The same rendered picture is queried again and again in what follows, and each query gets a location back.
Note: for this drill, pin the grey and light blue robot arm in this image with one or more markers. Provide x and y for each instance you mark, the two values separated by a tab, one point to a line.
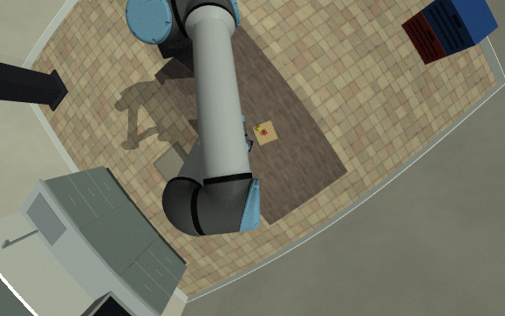
227	203

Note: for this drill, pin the tan mat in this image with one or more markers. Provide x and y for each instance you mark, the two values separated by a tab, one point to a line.
270	136

